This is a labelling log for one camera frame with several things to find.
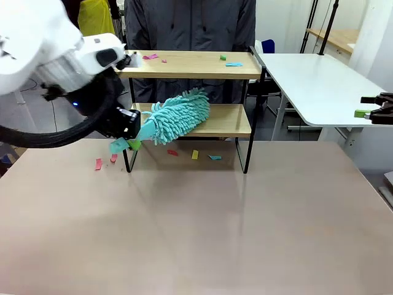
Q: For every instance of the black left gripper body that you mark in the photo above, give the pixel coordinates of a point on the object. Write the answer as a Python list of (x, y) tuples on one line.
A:
[(129, 123)]

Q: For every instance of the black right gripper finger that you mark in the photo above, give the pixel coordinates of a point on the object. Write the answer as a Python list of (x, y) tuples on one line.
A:
[(382, 118), (383, 99)]

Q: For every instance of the red rectangular paper scrap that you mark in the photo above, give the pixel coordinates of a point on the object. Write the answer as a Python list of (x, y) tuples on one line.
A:
[(98, 164)]

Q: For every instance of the teal microfibre duster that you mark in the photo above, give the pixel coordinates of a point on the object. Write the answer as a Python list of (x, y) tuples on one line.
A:
[(181, 116)]

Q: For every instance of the cyan paper strip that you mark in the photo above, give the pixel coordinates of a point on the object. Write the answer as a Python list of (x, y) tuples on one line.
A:
[(235, 64)]

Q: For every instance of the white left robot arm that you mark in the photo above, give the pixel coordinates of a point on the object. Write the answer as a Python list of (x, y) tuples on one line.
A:
[(30, 37)]

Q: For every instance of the two-tier wooden metal shelf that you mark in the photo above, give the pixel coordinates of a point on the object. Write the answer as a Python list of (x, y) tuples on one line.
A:
[(196, 72)]

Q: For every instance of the yellow paper scrap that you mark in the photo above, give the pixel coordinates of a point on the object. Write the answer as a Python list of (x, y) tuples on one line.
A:
[(195, 154)]

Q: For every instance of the pink paper scrap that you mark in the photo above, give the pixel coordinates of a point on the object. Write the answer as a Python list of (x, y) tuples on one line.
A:
[(151, 56)]

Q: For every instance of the light wooden table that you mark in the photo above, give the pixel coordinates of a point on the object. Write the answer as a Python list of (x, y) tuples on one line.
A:
[(337, 38)]

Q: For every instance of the large white side table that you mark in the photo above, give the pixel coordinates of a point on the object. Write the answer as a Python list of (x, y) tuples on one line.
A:
[(307, 80)]

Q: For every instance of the teal paper scrap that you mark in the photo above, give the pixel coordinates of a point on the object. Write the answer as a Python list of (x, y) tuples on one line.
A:
[(215, 158)]

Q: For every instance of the black pole stand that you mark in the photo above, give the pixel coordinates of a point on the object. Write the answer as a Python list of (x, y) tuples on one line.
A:
[(329, 27)]

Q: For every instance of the black tripod stand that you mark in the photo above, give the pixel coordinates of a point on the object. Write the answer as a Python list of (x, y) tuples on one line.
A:
[(308, 27)]

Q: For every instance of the person in yellow apron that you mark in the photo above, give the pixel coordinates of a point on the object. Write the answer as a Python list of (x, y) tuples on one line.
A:
[(95, 18)]

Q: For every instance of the person in grey jacket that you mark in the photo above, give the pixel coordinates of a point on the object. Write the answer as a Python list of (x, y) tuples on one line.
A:
[(190, 24)]

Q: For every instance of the blue chair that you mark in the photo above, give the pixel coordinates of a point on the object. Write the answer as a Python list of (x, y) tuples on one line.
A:
[(268, 46)]

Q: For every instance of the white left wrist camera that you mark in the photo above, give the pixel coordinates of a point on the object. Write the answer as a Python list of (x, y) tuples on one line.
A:
[(133, 60)]

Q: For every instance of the aluminium frame rail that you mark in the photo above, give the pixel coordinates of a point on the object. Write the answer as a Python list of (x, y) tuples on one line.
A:
[(387, 196)]

